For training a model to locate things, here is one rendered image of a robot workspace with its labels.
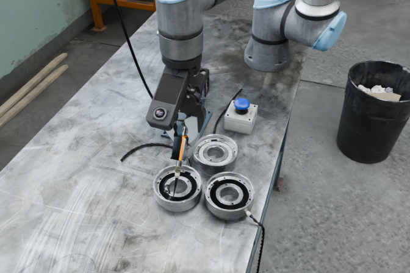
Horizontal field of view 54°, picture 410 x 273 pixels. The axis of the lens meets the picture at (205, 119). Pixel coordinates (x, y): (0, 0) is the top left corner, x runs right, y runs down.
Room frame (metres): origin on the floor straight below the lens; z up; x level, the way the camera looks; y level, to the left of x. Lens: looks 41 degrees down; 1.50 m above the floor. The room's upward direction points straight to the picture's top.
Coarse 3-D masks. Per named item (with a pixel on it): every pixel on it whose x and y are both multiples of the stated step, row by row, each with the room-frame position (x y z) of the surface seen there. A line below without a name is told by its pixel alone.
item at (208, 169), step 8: (208, 136) 0.71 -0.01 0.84; (216, 136) 0.71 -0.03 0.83; (224, 136) 0.70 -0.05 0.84; (200, 144) 0.69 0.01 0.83; (216, 144) 0.69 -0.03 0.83; (232, 144) 0.69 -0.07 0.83; (208, 152) 0.67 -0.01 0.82; (216, 152) 0.68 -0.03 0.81; (224, 152) 0.66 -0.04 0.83; (232, 152) 0.67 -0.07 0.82; (200, 160) 0.62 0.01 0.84; (208, 160) 0.64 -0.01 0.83; (216, 160) 0.63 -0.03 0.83; (232, 160) 0.62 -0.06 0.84; (200, 168) 0.62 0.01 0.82; (208, 168) 0.61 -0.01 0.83; (216, 168) 0.61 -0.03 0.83; (224, 168) 0.61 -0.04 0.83
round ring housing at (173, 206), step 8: (168, 168) 0.60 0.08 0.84; (184, 168) 0.61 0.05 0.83; (192, 168) 0.60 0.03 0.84; (160, 176) 0.59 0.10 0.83; (192, 176) 0.59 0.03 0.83; (200, 176) 0.58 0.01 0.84; (168, 184) 0.56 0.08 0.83; (184, 184) 0.57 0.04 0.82; (200, 184) 0.56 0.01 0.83; (184, 192) 0.54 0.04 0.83; (200, 192) 0.54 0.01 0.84; (160, 200) 0.52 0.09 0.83; (168, 200) 0.51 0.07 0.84; (184, 200) 0.51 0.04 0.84; (192, 200) 0.52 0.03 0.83; (168, 208) 0.51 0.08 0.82; (176, 208) 0.51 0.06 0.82; (184, 208) 0.51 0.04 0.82
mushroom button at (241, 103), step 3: (237, 99) 0.80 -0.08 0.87; (240, 99) 0.80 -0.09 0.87; (243, 99) 0.80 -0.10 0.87; (246, 99) 0.81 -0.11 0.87; (234, 102) 0.80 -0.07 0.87; (237, 102) 0.79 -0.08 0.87; (240, 102) 0.79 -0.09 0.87; (243, 102) 0.79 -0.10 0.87; (246, 102) 0.79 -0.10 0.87; (249, 102) 0.79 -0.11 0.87; (234, 105) 0.79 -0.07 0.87; (237, 105) 0.78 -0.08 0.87; (240, 105) 0.78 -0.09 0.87; (243, 105) 0.78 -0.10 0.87; (246, 105) 0.78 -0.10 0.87; (249, 105) 0.79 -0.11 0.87; (237, 108) 0.78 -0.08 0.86; (240, 108) 0.78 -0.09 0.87; (243, 108) 0.77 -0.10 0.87; (246, 108) 0.78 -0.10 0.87
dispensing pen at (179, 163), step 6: (174, 138) 0.58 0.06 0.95; (180, 138) 0.58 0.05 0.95; (174, 144) 0.57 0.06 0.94; (180, 144) 0.57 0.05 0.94; (174, 150) 0.57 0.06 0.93; (180, 150) 0.57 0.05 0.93; (174, 156) 0.56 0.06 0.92; (180, 162) 0.56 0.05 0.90; (180, 168) 0.56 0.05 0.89; (174, 186) 0.54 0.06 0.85; (174, 192) 0.53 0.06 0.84
